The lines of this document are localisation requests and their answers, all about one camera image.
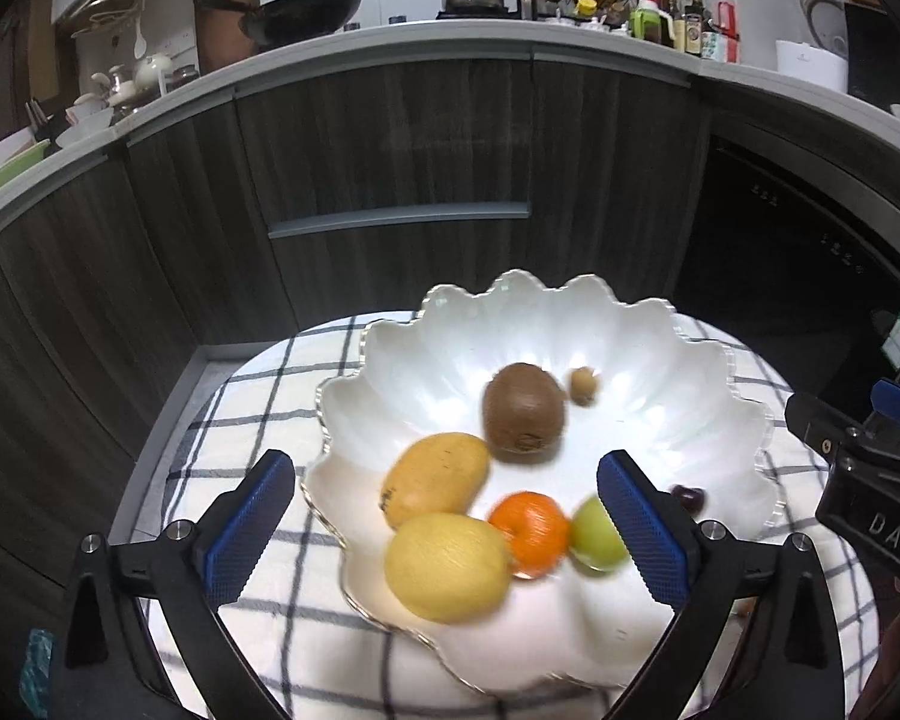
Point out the white bowls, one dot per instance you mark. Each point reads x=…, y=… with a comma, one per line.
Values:
x=86, y=127

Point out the red label bottle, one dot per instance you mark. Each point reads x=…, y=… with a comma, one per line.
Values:
x=722, y=26

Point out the dark sauce bottle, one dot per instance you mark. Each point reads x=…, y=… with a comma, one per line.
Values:
x=694, y=30

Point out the white scalloped bowl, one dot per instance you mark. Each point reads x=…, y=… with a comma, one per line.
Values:
x=435, y=360

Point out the white spatula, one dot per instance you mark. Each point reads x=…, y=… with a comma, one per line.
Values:
x=139, y=41

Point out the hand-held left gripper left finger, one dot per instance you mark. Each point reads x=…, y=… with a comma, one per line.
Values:
x=247, y=532

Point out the orange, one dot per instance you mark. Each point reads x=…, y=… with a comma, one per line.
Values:
x=529, y=532

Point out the small brown kiwi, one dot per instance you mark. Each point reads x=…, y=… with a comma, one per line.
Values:
x=583, y=385

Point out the wooden wall rack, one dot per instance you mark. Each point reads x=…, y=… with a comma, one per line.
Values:
x=109, y=7

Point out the large brown kiwi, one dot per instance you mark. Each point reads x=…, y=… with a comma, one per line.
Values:
x=523, y=411

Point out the knife block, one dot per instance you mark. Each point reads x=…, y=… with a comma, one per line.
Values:
x=45, y=124

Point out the green apple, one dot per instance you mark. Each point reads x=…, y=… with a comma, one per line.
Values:
x=596, y=536

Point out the teal patterned object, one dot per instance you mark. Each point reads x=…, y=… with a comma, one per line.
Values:
x=36, y=671

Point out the black wok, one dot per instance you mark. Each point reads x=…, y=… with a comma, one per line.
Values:
x=307, y=15

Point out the green capped container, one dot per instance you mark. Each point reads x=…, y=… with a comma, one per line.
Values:
x=651, y=24

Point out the black dishwasher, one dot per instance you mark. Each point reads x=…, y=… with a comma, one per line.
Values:
x=780, y=255

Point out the brown cutting board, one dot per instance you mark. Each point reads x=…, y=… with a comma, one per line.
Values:
x=214, y=37

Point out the white electric kettle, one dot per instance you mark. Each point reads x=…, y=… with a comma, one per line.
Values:
x=821, y=15

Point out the black microwave oven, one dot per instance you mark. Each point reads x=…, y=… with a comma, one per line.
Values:
x=881, y=52

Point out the checked white cloth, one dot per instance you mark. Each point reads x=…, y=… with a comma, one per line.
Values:
x=270, y=405

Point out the white teapot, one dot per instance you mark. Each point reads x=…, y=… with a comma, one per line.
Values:
x=154, y=71

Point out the yellow lemon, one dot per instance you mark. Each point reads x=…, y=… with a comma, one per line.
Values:
x=446, y=566

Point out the yellow mango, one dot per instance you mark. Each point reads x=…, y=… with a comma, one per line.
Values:
x=435, y=476

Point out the white round container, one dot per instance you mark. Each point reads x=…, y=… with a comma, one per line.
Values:
x=811, y=69

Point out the glass teapot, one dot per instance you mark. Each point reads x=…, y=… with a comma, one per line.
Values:
x=116, y=82

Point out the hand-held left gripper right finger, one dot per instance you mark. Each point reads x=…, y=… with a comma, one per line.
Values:
x=641, y=532

